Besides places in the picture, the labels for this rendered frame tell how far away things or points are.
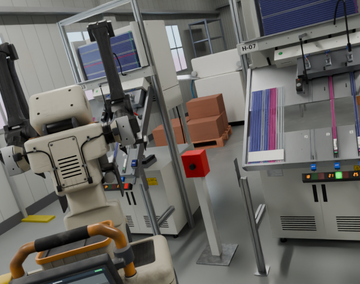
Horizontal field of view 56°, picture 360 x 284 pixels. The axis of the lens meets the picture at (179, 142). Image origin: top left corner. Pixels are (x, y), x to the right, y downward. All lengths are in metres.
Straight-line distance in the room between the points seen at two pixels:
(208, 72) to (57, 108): 4.95
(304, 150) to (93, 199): 1.13
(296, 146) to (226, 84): 4.08
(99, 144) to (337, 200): 1.55
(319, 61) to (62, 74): 3.77
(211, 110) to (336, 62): 3.37
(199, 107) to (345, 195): 3.43
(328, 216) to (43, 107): 1.78
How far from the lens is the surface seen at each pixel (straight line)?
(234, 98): 5.92
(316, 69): 2.11
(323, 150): 1.90
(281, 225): 2.44
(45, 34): 5.12
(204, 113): 5.32
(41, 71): 4.90
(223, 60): 6.00
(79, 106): 1.30
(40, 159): 1.31
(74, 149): 1.28
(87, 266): 0.95
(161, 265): 1.08
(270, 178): 2.29
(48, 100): 1.36
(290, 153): 1.92
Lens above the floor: 1.39
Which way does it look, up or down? 14 degrees down
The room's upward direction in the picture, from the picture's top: 14 degrees counter-clockwise
